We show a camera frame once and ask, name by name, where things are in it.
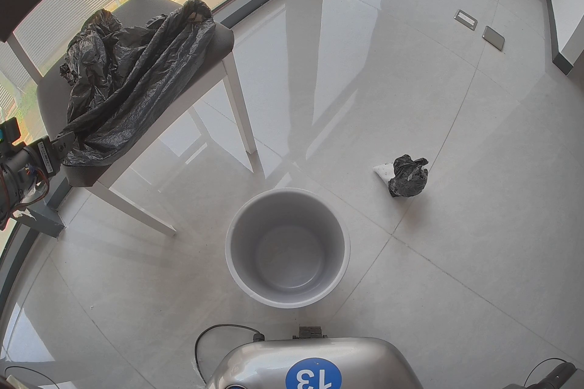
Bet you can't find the white paper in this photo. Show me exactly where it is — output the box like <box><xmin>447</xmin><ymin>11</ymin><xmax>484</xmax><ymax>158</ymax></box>
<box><xmin>373</xmin><ymin>162</ymin><xmax>396</xmax><ymax>184</ymax></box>

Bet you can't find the white chair dark grey seat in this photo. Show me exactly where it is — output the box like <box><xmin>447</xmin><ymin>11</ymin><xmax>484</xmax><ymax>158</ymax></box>
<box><xmin>0</xmin><ymin>0</ymin><xmax>258</xmax><ymax>237</ymax></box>

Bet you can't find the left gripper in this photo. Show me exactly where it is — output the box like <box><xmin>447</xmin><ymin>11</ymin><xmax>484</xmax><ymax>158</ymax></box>
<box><xmin>14</xmin><ymin>129</ymin><xmax>77</xmax><ymax>180</ymax></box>

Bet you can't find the black plastic bag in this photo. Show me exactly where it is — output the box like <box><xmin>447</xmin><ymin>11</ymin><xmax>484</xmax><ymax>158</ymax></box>
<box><xmin>59</xmin><ymin>0</ymin><xmax>217</xmax><ymax>169</ymax></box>

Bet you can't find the black plastic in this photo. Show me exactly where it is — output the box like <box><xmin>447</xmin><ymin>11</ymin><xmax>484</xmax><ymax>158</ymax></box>
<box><xmin>388</xmin><ymin>155</ymin><xmax>429</xmax><ymax>199</ymax></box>

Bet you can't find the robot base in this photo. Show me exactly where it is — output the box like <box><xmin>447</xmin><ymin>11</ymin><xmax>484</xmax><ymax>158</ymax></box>
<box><xmin>201</xmin><ymin>325</ymin><xmax>424</xmax><ymax>389</ymax></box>

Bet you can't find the white trash bin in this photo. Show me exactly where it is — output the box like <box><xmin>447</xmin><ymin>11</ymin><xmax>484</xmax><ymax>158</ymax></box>
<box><xmin>225</xmin><ymin>188</ymin><xmax>351</xmax><ymax>309</ymax></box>

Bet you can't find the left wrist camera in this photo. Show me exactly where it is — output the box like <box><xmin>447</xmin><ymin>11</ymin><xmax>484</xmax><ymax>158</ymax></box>
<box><xmin>0</xmin><ymin>117</ymin><xmax>26</xmax><ymax>157</ymax></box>

